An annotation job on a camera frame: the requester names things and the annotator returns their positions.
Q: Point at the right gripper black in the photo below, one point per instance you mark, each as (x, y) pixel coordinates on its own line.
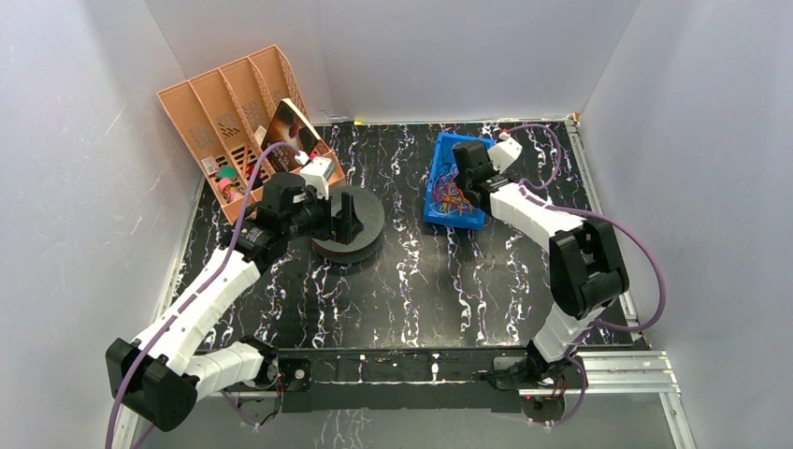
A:
(461, 179)

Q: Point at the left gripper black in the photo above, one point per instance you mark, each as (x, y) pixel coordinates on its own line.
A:
(333, 220)

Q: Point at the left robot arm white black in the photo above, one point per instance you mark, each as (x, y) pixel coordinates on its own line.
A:
(158, 374)

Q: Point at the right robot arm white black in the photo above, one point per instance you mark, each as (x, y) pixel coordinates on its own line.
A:
(586, 268)

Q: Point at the blue plastic bin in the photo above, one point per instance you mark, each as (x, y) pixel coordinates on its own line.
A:
(444, 202)

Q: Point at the red black small item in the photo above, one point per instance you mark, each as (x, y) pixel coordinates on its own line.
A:
(253, 177)

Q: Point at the brown book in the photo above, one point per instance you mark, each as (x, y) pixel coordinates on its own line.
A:
(291, 126)

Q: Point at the green tape roll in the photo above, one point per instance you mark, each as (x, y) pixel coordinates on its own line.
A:
(227, 172)

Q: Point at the orange file organizer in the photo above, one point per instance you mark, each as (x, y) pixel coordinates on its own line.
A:
(222, 117)

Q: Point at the grey perforated cable spool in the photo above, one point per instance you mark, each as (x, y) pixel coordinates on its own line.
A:
(370, 213)

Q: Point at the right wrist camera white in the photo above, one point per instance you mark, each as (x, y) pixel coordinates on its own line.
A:
(505, 152)

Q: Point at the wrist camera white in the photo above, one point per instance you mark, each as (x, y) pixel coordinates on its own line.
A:
(317, 173)
(505, 152)

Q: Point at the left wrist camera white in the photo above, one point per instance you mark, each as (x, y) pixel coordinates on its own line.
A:
(317, 173)

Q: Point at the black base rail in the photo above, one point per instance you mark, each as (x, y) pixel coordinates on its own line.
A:
(405, 379)

